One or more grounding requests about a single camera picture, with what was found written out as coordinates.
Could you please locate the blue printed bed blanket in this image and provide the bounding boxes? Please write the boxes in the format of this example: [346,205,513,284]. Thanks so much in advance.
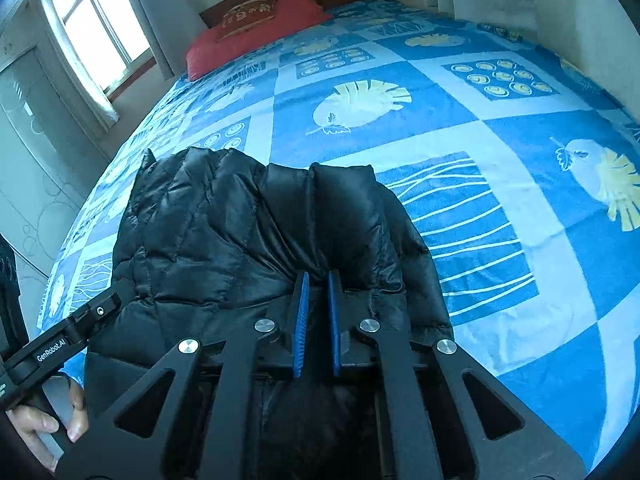
[37,0,640,473]

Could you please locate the white curtain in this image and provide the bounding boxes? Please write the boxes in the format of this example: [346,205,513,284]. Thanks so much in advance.
[117,0,188,81]
[37,0,121,134]

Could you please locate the person's left hand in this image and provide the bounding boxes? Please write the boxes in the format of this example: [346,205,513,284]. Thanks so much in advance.
[7,374,90,474]

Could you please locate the black puffer jacket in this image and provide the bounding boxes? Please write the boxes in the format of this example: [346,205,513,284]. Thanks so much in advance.
[82,146,456,480]

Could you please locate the red pillow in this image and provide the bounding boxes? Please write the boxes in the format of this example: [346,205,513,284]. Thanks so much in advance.
[186,0,334,82]

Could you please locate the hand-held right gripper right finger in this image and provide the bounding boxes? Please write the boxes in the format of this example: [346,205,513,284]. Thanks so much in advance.
[327,269,588,480]

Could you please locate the frosted glass wardrobe doors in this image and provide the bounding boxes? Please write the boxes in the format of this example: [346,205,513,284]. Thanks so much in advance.
[0,47,103,281]

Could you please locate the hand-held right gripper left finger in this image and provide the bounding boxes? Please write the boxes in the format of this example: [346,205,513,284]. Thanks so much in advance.
[52,270,311,480]

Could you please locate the window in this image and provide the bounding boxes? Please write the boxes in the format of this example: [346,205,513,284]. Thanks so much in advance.
[47,0,153,93]

